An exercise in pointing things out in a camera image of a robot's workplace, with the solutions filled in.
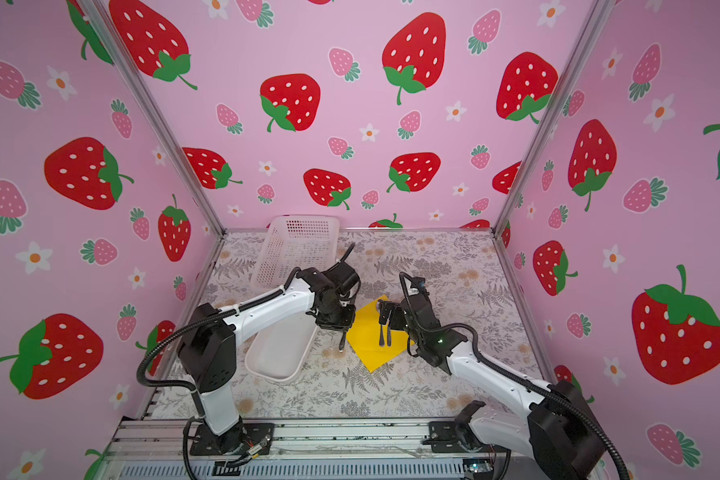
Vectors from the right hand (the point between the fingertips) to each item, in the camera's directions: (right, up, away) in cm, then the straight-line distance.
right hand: (392, 304), depth 84 cm
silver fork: (0, -12, +8) cm, 14 cm away
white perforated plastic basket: (-37, +20, +33) cm, 54 cm away
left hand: (-11, -7, +1) cm, 13 cm away
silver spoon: (-3, -12, +8) cm, 15 cm away
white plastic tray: (-33, -14, +2) cm, 36 cm away
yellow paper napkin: (-8, -12, +9) cm, 17 cm away
